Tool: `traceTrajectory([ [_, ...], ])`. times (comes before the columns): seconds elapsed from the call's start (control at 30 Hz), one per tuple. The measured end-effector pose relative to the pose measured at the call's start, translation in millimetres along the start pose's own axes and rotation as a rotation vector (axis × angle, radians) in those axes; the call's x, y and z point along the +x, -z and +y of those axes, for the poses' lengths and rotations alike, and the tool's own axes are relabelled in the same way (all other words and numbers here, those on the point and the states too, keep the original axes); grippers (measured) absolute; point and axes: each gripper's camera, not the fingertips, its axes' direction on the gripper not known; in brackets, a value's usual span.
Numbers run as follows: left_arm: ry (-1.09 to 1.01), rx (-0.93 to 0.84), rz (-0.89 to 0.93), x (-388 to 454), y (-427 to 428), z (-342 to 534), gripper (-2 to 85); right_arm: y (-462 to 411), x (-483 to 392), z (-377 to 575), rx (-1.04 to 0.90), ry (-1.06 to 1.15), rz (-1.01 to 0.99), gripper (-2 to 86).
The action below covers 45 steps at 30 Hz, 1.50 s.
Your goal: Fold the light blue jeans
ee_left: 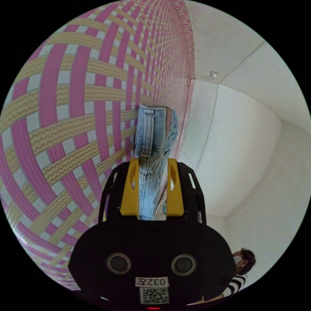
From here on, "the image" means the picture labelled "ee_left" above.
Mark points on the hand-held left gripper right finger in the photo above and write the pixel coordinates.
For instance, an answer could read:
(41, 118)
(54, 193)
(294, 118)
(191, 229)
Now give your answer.
(175, 194)

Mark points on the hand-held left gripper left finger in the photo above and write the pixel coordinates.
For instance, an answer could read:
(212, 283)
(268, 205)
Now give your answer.
(130, 192)

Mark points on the light blue jeans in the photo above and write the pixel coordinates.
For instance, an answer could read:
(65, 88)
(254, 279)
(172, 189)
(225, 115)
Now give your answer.
(150, 150)

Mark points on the bed with pink woven mat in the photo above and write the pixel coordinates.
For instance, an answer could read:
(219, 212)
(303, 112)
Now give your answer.
(73, 116)

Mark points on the person's body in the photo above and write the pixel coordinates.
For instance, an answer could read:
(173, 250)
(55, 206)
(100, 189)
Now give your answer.
(240, 274)

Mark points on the white wall socket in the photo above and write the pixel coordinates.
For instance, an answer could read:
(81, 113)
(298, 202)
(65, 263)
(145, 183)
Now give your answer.
(213, 74)

